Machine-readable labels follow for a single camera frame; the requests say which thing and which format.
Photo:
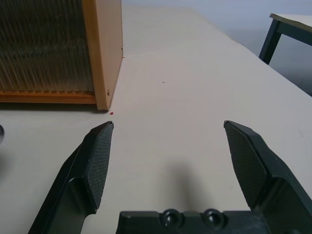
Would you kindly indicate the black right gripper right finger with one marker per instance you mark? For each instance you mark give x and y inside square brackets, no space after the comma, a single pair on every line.
[253,170]

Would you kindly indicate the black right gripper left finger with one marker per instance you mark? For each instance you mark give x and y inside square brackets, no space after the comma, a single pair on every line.
[97,165]

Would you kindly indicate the ribbed clear sliding door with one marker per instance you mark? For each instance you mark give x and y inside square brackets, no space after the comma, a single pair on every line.
[44,48]

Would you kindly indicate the wooden cabinet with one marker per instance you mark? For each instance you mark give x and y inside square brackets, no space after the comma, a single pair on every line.
[107,48]

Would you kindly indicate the pale table with black legs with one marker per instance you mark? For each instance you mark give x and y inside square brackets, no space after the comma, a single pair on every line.
[270,41]

